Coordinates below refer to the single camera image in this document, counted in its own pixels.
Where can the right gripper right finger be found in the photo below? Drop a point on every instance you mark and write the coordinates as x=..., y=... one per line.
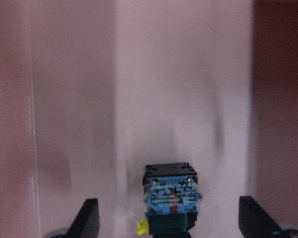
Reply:
x=254, y=221

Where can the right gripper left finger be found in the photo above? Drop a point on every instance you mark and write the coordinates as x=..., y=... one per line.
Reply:
x=87, y=222

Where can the yellow push button switch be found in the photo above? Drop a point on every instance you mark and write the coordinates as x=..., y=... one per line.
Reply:
x=172, y=198

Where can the pink plastic bin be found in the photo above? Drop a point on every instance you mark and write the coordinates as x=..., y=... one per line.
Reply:
x=91, y=91

